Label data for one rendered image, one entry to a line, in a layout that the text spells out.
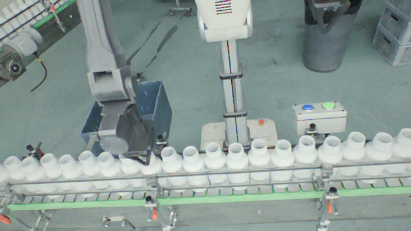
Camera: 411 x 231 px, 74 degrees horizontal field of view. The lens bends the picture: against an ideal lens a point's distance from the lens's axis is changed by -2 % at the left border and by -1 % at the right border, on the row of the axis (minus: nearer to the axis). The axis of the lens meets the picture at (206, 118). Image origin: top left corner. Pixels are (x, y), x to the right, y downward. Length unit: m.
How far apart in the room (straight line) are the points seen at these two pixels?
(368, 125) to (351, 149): 1.70
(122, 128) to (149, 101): 0.88
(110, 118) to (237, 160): 0.33
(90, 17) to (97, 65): 0.09
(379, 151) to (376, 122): 1.71
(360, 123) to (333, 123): 1.58
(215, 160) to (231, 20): 0.59
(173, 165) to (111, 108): 0.25
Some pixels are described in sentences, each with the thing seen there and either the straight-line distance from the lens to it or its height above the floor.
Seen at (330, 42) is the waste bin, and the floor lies 0.34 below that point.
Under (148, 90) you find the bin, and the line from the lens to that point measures 1.40.
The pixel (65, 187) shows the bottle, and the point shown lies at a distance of 0.96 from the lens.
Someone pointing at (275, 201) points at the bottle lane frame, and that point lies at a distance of 0.85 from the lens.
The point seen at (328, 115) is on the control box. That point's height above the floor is 1.12.
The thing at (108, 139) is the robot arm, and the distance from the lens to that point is 0.57.
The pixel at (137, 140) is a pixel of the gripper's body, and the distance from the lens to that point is 0.67.
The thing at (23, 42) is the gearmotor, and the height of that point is 1.02.
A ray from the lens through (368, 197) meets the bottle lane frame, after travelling 0.91.
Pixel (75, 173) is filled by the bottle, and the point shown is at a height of 1.12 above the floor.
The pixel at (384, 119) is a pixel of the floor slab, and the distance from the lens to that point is 2.55.
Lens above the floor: 1.73
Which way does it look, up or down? 45 degrees down
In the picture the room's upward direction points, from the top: 12 degrees counter-clockwise
